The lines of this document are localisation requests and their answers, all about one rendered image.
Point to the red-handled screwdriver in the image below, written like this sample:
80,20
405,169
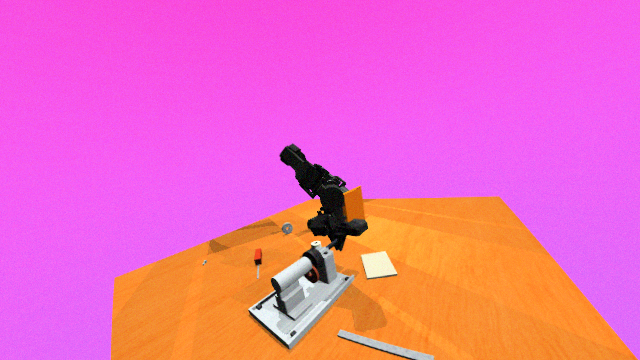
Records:
258,259

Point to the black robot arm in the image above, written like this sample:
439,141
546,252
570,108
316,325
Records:
321,183

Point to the dark grey metal shaft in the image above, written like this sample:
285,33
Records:
332,244

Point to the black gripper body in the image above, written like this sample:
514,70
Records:
354,228

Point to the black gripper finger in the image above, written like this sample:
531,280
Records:
332,237
341,237

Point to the grey flat bar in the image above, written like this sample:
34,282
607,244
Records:
388,348

